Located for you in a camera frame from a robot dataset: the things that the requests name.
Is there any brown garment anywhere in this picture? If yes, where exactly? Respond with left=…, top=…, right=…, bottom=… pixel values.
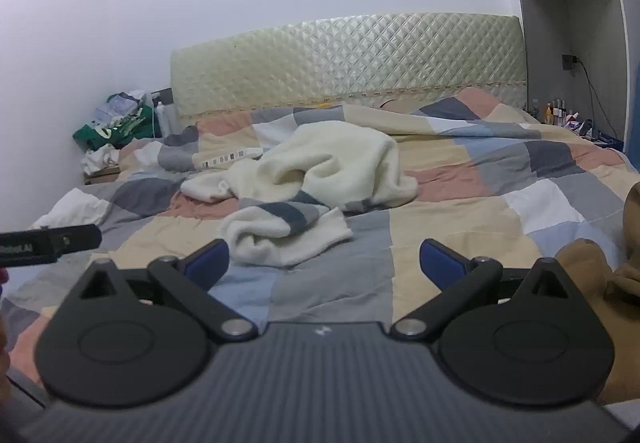
left=552, top=180, right=640, bottom=406

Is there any pale plastic bag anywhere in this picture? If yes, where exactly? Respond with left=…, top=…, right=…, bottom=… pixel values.
left=94, top=90, right=147, bottom=124

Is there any cream sweater with navy stripes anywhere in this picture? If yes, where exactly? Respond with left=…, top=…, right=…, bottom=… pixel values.
left=180, top=120, right=420, bottom=269

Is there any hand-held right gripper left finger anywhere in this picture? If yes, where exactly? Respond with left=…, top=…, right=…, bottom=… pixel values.
left=74, top=239, right=259, bottom=343

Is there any patchwork quilt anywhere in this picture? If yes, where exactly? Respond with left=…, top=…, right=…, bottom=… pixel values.
left=0, top=87, right=640, bottom=374

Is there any white bottle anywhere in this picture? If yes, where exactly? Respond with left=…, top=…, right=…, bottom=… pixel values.
left=155, top=98, right=176, bottom=139

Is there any wooden nightstand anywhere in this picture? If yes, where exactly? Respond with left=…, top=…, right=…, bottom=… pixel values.
left=84, top=166, right=122, bottom=186

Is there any black charger cable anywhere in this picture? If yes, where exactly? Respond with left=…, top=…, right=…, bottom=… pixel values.
left=575, top=57, right=608, bottom=140

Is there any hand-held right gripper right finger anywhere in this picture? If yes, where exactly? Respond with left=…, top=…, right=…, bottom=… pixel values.
left=390, top=239, right=571, bottom=343

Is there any white crumpled cloth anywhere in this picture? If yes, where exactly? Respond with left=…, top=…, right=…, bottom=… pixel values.
left=82, top=143, right=121, bottom=175

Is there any cream quilted headboard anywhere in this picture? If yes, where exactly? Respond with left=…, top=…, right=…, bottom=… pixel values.
left=169, top=13, right=529, bottom=124

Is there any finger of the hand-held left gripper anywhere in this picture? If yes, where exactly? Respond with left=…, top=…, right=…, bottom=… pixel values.
left=49, top=224, right=104, bottom=256

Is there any group of small bottles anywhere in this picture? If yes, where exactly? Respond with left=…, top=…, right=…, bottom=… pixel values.
left=532, top=98, right=582, bottom=127

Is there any green bag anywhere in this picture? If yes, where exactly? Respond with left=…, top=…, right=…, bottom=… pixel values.
left=72, top=106, right=161, bottom=151

